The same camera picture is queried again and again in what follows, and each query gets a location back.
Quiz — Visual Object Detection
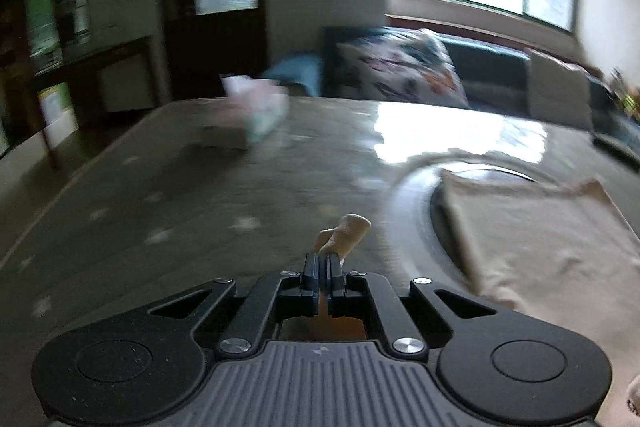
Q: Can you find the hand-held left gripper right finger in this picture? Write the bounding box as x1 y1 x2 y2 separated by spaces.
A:
327 253 496 360

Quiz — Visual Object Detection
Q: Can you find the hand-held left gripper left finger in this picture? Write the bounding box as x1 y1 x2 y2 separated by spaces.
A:
150 253 321 355

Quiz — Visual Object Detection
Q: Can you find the beige sweater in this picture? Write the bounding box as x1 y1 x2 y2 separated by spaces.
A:
280 172 640 427

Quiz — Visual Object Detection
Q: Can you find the round dark table inset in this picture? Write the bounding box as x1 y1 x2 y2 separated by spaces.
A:
389 152 551 290

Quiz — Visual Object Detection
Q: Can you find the grey quilted star table cover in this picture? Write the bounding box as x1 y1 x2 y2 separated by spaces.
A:
0 97 640 427

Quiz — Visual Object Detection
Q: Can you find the white tissue pack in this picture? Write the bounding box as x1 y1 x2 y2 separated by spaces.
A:
220 76 290 146

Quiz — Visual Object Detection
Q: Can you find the butterfly print pillow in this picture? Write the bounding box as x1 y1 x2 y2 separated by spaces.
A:
335 29 471 110

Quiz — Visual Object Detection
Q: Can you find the dark wooden door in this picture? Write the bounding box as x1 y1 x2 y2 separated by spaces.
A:
160 0 266 100

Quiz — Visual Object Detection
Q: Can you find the blue sofa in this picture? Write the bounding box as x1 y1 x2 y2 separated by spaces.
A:
262 27 640 158

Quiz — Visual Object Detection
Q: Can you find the dark wooden cabinet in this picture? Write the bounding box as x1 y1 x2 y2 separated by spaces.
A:
0 0 161 158

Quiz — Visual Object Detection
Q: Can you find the grey pillow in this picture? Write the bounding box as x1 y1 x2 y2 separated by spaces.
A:
525 49 596 130

